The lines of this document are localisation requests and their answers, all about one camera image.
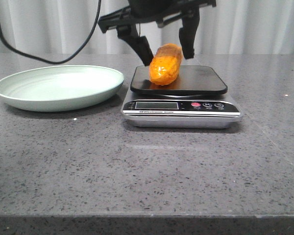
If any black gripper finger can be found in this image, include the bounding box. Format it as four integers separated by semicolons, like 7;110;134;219
179;9;200;59
117;24;153;66

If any white pleated curtain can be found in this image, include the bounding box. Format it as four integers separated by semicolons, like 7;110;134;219
0;0;294;56

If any pale green round plate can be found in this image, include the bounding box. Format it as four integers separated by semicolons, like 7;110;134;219
0;65;124;112

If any black silver kitchen scale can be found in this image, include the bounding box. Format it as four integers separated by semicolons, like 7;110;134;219
121;65;244;129

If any orange corn cob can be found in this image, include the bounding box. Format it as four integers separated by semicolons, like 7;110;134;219
149;43;183;86

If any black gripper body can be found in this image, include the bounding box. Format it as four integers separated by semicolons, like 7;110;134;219
98;0;216;34

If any black cable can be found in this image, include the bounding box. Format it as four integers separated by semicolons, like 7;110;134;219
0;0;102;65

